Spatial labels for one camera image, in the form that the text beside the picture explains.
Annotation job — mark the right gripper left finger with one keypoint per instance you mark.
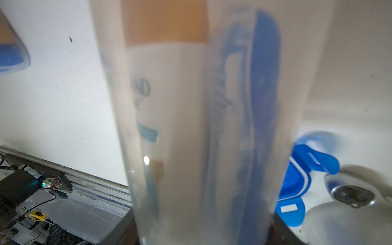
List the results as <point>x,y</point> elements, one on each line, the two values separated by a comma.
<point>124,233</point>

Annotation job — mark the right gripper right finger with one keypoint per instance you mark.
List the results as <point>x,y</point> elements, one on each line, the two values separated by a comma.
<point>280,234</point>

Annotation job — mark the blue lid of cup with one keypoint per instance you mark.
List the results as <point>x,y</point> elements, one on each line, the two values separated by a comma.
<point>297,181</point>

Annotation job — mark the clear toiletry cup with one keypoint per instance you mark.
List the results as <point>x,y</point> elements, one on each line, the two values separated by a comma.
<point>14,54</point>
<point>303,29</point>

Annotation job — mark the aluminium front rail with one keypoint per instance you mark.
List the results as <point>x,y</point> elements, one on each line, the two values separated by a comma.
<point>71,179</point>

